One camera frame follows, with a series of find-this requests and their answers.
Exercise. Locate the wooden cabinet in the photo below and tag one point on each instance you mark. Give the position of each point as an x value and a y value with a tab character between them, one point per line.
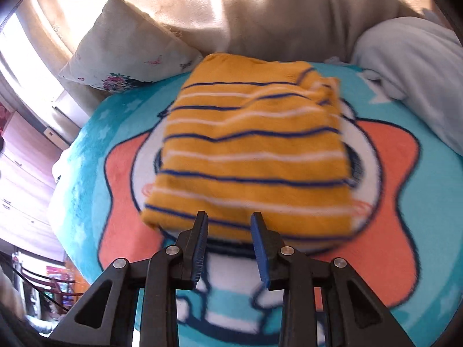
21	173

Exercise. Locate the light blue plush pillow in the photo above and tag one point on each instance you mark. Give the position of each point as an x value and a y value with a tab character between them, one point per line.
412	79

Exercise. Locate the teal printed blanket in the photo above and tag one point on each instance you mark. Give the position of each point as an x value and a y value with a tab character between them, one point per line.
398	206

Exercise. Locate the beige curtain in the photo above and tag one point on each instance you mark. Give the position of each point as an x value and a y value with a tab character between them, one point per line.
253	11

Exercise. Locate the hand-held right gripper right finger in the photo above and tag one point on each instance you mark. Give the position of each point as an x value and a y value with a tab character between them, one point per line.
261	253

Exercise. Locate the floral cushion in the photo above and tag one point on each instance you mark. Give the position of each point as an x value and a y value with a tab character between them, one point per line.
130	58

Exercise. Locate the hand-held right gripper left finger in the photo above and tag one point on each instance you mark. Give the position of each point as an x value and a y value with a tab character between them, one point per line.
199	249

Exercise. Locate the yellow striped sweater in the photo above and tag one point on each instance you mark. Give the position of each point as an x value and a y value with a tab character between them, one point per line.
253	159

